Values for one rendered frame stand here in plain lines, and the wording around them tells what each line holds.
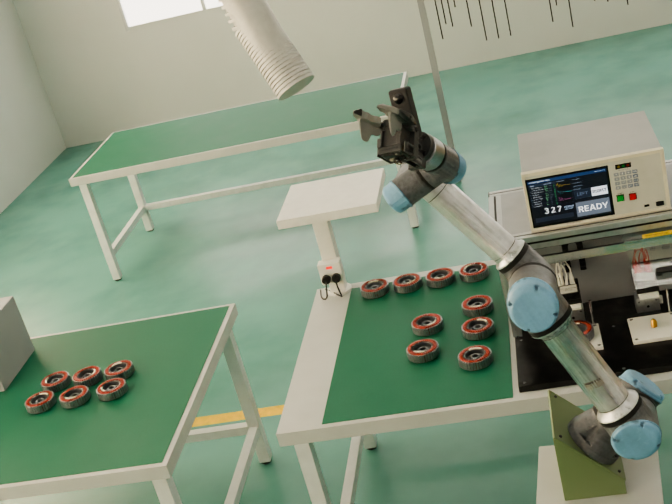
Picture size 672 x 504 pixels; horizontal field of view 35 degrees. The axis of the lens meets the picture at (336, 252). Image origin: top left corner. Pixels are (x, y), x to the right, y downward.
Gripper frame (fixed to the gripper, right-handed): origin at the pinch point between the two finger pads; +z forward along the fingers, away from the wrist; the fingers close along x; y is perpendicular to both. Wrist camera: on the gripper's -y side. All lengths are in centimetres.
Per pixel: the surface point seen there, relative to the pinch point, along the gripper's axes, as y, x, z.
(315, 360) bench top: 24, 111, -130
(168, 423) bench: 50, 144, -94
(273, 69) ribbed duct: -81, 121, -107
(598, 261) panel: -9, 18, -162
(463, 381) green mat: 34, 51, -131
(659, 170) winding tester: -30, -11, -140
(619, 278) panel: -5, 14, -169
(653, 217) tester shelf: -17, -7, -146
